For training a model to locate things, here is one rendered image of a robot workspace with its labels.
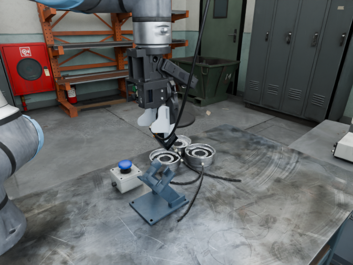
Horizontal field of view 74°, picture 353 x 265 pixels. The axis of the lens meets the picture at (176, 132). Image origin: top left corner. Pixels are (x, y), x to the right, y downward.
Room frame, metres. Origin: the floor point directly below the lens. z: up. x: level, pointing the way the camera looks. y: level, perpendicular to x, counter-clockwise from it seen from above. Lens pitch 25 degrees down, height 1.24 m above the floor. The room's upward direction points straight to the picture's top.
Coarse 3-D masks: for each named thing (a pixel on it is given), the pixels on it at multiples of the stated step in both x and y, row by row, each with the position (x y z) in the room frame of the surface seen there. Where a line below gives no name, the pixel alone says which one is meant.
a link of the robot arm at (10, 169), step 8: (0, 144) 0.45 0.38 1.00; (0, 152) 0.44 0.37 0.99; (8, 152) 0.45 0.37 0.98; (0, 160) 0.42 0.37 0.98; (8, 160) 0.44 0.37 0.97; (0, 168) 0.42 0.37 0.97; (8, 168) 0.44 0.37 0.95; (0, 176) 0.41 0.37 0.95; (8, 176) 0.44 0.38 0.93; (0, 184) 0.41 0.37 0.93; (0, 192) 0.40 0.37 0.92; (0, 200) 0.39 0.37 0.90
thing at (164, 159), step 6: (156, 150) 0.72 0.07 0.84; (162, 150) 0.73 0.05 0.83; (168, 150) 0.73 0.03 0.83; (150, 156) 0.68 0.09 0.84; (162, 156) 0.70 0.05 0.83; (168, 156) 0.70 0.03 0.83; (150, 162) 0.66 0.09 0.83; (162, 162) 0.66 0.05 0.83; (168, 162) 0.66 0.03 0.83; (174, 162) 0.64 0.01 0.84; (180, 162) 0.67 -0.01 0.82; (162, 168) 0.63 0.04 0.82; (174, 168) 0.64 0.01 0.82
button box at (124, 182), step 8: (128, 168) 0.59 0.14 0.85; (136, 168) 0.60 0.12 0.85; (112, 176) 0.58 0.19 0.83; (120, 176) 0.56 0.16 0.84; (128, 176) 0.56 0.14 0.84; (136, 176) 0.57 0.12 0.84; (112, 184) 0.56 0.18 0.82; (120, 184) 0.54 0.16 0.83; (128, 184) 0.55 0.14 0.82; (136, 184) 0.57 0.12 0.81
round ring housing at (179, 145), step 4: (180, 136) 0.84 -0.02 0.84; (184, 136) 0.83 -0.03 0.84; (176, 140) 0.82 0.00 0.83; (180, 140) 0.82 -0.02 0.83; (184, 140) 0.82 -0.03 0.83; (188, 140) 0.82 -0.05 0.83; (176, 144) 0.81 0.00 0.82; (180, 144) 0.81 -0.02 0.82; (184, 144) 0.79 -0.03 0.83; (188, 144) 0.79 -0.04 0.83; (176, 148) 0.74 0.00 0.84; (180, 148) 0.74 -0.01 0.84; (184, 148) 0.75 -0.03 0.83; (184, 152) 0.75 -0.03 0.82
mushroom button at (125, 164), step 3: (120, 162) 0.59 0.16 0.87; (123, 162) 0.58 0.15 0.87; (126, 162) 0.58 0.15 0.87; (129, 162) 0.59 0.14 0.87; (120, 165) 0.57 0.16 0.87; (123, 165) 0.57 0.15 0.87; (126, 165) 0.57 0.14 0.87; (129, 165) 0.58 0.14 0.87; (120, 168) 0.57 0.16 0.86; (123, 168) 0.57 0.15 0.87; (126, 168) 0.57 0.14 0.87
